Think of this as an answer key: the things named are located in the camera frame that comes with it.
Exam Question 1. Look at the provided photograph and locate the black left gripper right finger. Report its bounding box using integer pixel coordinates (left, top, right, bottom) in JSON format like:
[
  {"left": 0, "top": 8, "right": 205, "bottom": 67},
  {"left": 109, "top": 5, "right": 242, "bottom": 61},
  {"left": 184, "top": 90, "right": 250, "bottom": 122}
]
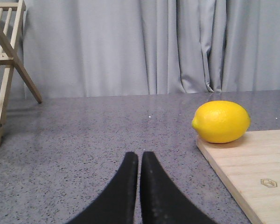
[{"left": 140, "top": 152, "right": 215, "bottom": 224}]

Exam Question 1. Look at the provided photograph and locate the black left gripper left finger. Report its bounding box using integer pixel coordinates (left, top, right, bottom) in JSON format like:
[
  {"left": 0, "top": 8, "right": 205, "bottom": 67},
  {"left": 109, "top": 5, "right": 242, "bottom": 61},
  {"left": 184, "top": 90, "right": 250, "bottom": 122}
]
[{"left": 69, "top": 152, "right": 138, "bottom": 224}]

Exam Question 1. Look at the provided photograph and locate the yellow lemon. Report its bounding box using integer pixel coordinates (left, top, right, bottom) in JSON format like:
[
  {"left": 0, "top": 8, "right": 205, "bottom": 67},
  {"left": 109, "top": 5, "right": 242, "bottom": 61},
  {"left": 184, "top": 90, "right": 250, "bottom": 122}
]
[{"left": 192, "top": 100, "right": 251, "bottom": 143}]

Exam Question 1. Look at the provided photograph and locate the wooden cutting board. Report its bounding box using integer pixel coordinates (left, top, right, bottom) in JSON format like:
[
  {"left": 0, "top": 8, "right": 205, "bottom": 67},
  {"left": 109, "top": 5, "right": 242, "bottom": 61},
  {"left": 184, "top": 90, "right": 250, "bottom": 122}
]
[{"left": 196, "top": 130, "right": 280, "bottom": 224}]

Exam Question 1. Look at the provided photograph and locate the grey curtain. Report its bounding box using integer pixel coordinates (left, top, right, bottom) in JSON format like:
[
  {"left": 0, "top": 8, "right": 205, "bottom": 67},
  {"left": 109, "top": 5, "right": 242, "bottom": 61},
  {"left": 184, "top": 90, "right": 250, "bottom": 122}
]
[{"left": 19, "top": 0, "right": 280, "bottom": 98}]

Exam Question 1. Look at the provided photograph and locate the wooden dish rack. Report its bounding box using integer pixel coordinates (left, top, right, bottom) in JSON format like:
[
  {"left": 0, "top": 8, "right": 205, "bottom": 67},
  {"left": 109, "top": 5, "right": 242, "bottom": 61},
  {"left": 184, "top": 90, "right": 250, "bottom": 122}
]
[{"left": 0, "top": 0, "right": 42, "bottom": 145}]

